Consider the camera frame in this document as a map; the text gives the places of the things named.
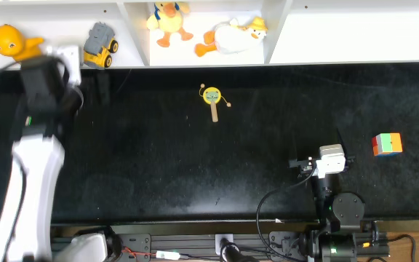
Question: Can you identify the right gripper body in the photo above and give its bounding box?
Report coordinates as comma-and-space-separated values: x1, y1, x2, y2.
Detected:
288, 156, 319, 175

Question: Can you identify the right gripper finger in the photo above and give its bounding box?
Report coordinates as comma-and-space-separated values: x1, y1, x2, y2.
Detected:
335, 127, 348, 159
291, 132, 300, 161

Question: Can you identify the grey and yellow toy truck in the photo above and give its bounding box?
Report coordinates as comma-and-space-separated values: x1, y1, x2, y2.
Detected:
82, 21, 119, 70

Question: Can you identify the yellow rubber duck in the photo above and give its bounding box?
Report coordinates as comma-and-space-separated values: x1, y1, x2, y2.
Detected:
0, 23, 46, 63

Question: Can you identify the many-coloured puzzle cube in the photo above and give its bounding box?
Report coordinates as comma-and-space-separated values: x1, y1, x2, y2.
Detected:
372, 132, 404, 157

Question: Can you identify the yellow rattle drum toy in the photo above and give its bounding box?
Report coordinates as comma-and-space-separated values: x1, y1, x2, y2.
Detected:
199, 83, 232, 123

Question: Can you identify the white shelf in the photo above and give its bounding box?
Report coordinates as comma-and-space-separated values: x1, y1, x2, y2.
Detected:
0, 0, 419, 71

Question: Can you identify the white plush goose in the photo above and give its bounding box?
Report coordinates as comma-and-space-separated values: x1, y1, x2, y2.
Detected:
194, 16, 268, 57

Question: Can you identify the yellow plush duck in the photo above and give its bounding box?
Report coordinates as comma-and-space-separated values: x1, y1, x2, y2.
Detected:
146, 1, 194, 48

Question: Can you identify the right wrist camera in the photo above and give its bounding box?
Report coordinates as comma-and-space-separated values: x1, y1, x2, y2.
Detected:
316, 143, 347, 179

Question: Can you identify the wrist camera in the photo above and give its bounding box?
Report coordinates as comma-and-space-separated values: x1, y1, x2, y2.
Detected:
47, 44, 83, 88
316, 143, 347, 179

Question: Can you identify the mounting rail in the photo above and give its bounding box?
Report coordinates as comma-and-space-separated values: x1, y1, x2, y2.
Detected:
45, 220, 418, 262

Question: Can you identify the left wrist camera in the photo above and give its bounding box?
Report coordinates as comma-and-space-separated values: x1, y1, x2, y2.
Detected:
47, 44, 83, 88

